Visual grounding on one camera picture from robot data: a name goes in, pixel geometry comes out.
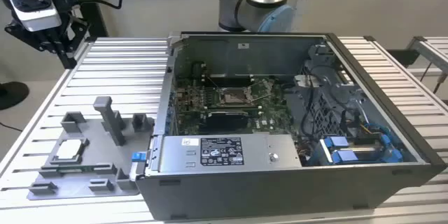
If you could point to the silver square CPU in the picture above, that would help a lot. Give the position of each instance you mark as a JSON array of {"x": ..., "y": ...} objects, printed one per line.
[{"x": 69, "y": 150}]

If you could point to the CPU socket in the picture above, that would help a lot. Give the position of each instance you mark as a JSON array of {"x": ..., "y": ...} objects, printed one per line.
[{"x": 232, "y": 98}]

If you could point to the black round stand base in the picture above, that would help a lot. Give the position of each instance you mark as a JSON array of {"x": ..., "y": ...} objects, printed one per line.
[{"x": 12, "y": 95}]

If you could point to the thin metal locking lever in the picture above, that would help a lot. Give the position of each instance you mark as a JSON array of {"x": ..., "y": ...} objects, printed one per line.
[{"x": 212, "y": 81}]

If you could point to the blue case latch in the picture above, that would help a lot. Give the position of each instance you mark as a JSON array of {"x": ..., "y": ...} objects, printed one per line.
[{"x": 137, "y": 156}]

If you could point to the green RAM stick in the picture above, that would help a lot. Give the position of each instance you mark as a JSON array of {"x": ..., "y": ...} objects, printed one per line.
[{"x": 87, "y": 167}]

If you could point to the white sticker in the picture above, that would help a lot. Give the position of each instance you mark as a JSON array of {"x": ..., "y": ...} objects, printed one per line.
[{"x": 243, "y": 46}]

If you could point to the silver power supply with label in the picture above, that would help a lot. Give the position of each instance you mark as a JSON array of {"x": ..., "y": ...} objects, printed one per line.
[{"x": 175, "y": 155}]

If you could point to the black graphics card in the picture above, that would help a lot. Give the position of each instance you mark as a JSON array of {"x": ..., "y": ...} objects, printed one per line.
[{"x": 225, "y": 121}]

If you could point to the gray plastic parts rack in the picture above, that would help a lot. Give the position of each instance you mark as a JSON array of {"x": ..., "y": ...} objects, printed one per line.
[{"x": 91, "y": 184}]

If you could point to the green motherboard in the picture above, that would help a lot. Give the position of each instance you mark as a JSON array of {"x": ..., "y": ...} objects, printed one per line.
[{"x": 276, "y": 119}]

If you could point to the black perforated drive cage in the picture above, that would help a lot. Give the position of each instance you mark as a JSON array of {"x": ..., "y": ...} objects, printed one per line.
[{"x": 325, "y": 119}]

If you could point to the open dark gray PC case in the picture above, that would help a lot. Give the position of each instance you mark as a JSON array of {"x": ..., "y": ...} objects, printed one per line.
[{"x": 265, "y": 195}]

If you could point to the hard disk in blue carrier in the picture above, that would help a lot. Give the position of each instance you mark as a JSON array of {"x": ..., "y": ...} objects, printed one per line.
[
  {"x": 344, "y": 156},
  {"x": 335, "y": 141}
]

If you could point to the black box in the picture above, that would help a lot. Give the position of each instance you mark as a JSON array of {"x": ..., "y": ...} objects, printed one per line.
[{"x": 403, "y": 57}]

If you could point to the aluminium slat side table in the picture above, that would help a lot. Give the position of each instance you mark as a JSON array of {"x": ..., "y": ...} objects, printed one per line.
[{"x": 428, "y": 47}]

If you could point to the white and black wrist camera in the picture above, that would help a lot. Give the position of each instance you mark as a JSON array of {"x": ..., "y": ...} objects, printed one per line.
[{"x": 39, "y": 19}]

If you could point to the black upright stand post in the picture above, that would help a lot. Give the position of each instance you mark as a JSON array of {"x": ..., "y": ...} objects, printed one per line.
[{"x": 92, "y": 11}]

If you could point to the silver metal bracket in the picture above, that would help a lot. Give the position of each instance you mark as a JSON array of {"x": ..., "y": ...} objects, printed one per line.
[{"x": 305, "y": 81}]

